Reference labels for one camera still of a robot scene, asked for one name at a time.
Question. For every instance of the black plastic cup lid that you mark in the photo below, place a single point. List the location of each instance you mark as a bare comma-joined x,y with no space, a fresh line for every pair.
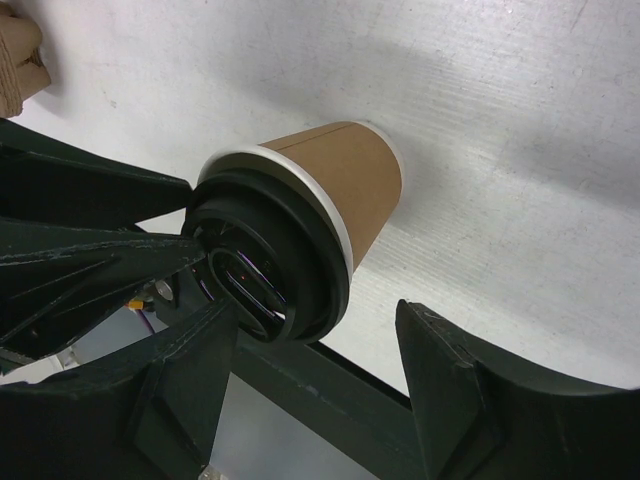
271,253

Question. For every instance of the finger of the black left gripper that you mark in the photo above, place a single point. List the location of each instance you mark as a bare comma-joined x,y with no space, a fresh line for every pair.
47,181
57,283

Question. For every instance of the brown paper coffee cup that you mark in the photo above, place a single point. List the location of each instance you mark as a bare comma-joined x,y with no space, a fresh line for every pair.
350,172

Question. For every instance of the brown cardboard cup carrier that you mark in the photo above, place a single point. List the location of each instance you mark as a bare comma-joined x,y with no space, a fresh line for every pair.
23,74

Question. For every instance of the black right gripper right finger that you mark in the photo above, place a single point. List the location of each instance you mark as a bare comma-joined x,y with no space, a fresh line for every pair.
482,412

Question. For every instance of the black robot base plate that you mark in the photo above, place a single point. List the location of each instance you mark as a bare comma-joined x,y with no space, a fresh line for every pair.
355,412

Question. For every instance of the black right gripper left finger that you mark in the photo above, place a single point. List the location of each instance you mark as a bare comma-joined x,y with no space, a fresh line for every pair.
147,411

